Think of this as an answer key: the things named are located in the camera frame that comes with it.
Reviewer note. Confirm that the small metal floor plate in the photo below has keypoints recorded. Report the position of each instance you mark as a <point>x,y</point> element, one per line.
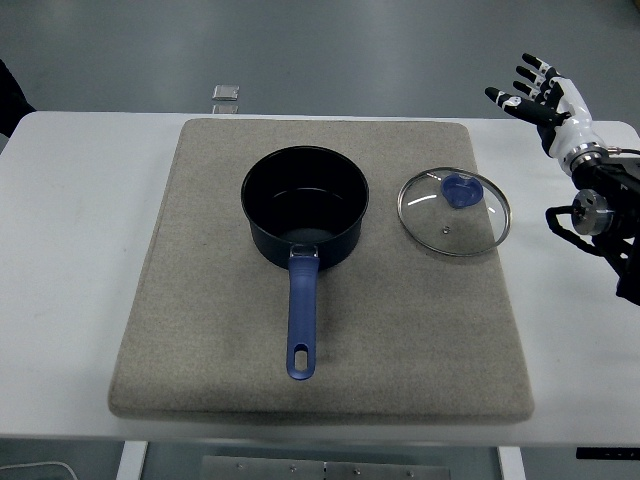
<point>226,92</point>
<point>225,108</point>

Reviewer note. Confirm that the person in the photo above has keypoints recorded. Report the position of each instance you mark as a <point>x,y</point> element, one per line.
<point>10,100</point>

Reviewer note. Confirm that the grey metal plate with screws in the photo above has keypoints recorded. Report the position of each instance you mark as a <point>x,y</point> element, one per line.
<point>275,470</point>

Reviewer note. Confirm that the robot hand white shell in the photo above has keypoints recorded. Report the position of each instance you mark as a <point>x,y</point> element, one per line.
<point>572,122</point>

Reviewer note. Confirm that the grey-beige fabric mat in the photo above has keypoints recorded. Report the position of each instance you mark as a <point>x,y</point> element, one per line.
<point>200,300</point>

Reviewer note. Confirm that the glass pot lid blue knob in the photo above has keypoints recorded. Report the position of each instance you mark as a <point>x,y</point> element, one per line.
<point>461,191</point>

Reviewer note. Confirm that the white table leg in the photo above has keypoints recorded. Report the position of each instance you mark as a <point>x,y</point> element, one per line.
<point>131,462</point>
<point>511,465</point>

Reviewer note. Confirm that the black control box under table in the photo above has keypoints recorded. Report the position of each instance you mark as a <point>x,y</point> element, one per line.
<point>607,453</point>

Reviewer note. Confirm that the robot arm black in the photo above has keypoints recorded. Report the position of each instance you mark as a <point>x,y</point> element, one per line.
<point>615,235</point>

